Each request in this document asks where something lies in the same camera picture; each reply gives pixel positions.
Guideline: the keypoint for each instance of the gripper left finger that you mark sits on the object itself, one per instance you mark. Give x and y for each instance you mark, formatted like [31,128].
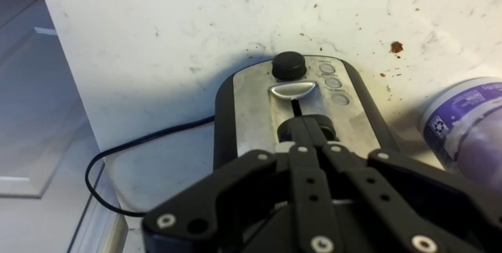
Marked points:
[235,182]

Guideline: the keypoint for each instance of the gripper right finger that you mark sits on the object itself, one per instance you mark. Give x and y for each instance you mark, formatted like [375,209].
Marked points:
[431,190]

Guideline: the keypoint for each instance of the black toaster lever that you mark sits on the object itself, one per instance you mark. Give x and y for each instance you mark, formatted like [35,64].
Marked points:
[285,129]

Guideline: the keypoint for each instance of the silver and black toaster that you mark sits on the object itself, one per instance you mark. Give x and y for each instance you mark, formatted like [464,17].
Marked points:
[251,111]

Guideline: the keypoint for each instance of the black toaster knob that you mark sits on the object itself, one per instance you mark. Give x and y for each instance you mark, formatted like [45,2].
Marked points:
[289,66]

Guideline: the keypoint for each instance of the purple labelled plastic container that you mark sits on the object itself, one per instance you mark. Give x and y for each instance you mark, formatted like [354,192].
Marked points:
[470,127]

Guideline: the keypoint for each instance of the brown crumb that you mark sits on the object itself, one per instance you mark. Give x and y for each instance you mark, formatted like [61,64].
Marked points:
[396,47]

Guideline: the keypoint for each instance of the white cabinet door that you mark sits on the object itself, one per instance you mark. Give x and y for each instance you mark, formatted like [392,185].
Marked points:
[35,108]

